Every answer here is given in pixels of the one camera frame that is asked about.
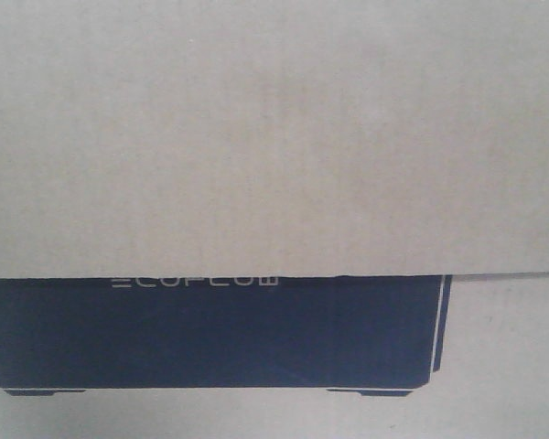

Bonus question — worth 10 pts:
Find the brown EcoFlow cardboard box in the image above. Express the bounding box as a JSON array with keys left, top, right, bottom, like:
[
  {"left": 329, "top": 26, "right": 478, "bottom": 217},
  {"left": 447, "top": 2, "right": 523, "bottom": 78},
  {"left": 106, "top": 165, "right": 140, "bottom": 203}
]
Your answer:
[{"left": 0, "top": 1, "right": 549, "bottom": 438}]

